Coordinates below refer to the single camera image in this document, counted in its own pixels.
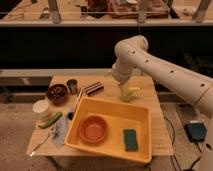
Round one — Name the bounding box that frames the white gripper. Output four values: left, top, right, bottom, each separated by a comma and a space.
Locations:
112, 63, 141, 100

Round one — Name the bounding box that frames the black striped eraser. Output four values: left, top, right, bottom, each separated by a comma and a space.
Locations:
84, 82, 104, 96

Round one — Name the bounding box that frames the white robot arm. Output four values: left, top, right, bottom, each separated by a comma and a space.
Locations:
112, 35, 213, 171

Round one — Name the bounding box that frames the small metal cup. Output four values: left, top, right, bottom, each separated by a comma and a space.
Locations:
67, 79, 78, 95

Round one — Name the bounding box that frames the white paper cup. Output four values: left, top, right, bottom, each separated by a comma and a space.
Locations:
33, 100, 50, 119

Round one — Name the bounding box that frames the yellow plastic tub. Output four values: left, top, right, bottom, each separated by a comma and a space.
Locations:
64, 97, 152, 164

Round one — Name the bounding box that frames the green sponge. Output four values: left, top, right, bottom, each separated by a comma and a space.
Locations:
123, 129, 138, 151

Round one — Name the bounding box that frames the wooden chopstick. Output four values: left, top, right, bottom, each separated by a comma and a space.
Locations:
73, 88, 84, 113

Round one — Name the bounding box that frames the orange plastic bowl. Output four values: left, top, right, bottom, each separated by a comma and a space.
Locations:
78, 115, 108, 144

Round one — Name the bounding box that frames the small dark blue object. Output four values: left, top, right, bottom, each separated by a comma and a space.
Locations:
67, 112, 74, 120

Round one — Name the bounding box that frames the small wooden table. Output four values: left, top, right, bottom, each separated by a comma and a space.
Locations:
26, 76, 173, 157

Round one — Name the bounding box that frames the dark brown bowl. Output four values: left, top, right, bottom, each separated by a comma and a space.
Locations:
46, 84, 68, 105

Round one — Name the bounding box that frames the gray cloth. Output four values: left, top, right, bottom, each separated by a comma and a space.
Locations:
52, 116, 69, 148

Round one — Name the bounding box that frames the black power box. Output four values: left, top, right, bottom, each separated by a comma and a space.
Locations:
184, 122, 207, 142

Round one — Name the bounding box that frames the black floor cable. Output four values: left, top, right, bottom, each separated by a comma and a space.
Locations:
163, 116, 213, 171

